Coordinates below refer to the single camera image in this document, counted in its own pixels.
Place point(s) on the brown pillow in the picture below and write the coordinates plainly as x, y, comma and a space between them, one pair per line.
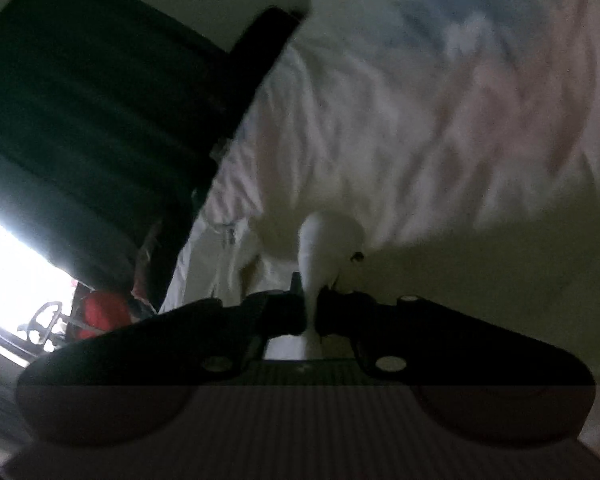
147, 265

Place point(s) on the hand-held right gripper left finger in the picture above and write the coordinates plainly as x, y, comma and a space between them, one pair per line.
280, 310

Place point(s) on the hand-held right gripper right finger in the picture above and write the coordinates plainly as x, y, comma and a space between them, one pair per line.
345, 310

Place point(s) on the white pants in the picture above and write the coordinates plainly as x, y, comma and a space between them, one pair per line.
325, 240

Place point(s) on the white bed sheet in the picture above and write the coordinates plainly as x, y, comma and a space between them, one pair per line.
405, 110

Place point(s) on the white garment with striped trim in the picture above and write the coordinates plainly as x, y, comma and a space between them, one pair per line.
210, 270

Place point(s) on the garment steamer stand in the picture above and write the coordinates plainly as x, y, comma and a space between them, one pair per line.
45, 317

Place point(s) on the red bag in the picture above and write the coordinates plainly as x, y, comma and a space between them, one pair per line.
105, 312

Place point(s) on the dark green curtain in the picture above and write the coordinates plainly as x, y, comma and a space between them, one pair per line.
95, 125

